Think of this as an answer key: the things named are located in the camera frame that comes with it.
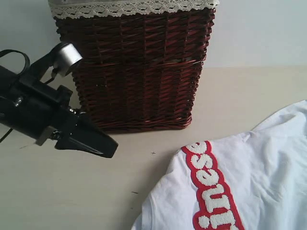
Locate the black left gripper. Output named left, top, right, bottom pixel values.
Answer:
left=9, top=72, right=118, bottom=158

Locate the white t-shirt red lettering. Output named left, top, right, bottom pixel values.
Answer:
left=132, top=100, right=307, bottom=230

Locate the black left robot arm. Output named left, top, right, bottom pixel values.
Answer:
left=0, top=67, right=118, bottom=158

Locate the dark red wicker basket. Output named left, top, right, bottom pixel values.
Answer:
left=55, top=8, right=215, bottom=133

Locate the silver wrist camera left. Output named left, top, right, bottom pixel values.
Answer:
left=53, top=43, right=83, bottom=77

